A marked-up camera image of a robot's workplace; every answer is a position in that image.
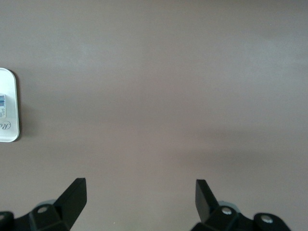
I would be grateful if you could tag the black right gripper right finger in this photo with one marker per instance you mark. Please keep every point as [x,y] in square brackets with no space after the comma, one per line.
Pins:
[204,202]

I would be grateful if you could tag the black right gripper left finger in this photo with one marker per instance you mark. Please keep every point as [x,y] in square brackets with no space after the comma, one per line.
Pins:
[72,199]

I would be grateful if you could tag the blue milk carton green cap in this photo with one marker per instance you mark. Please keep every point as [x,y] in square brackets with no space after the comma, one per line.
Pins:
[2,101]

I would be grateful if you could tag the cream tray with rabbit print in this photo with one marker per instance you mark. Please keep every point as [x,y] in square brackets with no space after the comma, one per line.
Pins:
[12,120]

